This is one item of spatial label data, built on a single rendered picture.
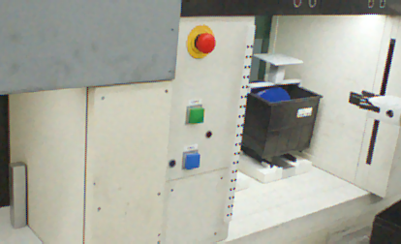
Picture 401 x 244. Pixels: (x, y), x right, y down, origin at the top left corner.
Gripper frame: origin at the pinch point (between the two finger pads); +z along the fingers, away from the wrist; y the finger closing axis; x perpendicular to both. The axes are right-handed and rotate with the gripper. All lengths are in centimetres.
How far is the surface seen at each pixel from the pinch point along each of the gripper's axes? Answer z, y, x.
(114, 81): -3, -73, 10
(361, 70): 14.0, 16.3, 3.2
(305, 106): 23.3, 4.8, -9.6
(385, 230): -19.0, -5.9, -28.0
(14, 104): 38, -78, -6
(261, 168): 25.0, -8.4, -28.8
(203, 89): 0, -51, 6
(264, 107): 24.9, -10.2, -9.2
